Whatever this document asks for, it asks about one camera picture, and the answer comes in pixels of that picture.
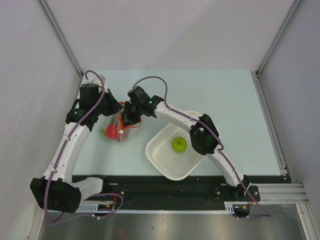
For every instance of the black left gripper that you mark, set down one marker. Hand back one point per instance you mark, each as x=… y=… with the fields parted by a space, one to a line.
x=115 y=106

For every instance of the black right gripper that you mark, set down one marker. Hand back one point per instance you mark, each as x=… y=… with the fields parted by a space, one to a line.
x=128 y=119

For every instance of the clear zip top bag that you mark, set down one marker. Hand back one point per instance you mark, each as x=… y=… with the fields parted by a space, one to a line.
x=124 y=133

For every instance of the red fake apple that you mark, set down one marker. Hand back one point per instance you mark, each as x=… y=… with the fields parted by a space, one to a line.
x=111 y=132

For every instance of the green fake apple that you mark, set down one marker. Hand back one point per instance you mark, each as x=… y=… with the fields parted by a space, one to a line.
x=179 y=144

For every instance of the green fake grapes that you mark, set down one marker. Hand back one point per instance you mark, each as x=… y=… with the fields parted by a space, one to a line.
x=102 y=132

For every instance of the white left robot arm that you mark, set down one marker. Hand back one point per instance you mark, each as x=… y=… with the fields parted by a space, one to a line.
x=55 y=190

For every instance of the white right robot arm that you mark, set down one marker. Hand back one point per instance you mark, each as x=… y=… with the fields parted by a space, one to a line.
x=204 y=136

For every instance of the white perforated plastic basket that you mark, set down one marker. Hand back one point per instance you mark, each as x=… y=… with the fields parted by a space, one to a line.
x=174 y=166

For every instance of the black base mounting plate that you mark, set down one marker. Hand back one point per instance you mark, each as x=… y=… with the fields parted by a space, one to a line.
x=214 y=187

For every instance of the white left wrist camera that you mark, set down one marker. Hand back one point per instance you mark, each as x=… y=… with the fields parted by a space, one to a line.
x=100 y=81

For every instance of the white slotted cable duct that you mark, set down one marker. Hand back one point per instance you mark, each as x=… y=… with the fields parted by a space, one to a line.
x=87 y=207

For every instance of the aluminium frame rail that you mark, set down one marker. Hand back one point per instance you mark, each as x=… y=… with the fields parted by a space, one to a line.
x=292 y=189

